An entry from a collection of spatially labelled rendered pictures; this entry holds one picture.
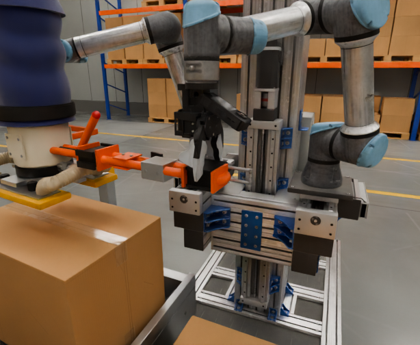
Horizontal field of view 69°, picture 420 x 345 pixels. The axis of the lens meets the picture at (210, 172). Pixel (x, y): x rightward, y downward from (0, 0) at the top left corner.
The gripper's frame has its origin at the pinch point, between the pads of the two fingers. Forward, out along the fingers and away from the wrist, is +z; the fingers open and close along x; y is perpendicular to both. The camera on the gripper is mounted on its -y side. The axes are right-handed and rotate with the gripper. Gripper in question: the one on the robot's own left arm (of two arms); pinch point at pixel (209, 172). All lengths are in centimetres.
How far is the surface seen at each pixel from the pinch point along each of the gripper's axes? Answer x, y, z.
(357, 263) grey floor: -180, -33, 121
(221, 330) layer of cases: -21, 6, 68
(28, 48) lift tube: 6, 51, -28
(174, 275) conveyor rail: -33, 36, 63
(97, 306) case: 12, 30, 42
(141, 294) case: -6, 30, 51
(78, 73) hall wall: -725, 950, -13
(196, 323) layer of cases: -19, 16, 68
